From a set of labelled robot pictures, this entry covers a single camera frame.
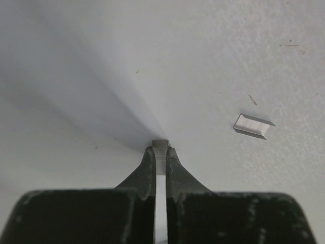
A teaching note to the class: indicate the small staple strip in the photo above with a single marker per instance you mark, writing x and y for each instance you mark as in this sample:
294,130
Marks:
252,126

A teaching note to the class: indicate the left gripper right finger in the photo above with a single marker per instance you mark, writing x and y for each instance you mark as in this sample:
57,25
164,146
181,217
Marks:
178,181

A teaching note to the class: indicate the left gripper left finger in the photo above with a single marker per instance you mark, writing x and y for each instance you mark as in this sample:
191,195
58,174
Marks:
140,187

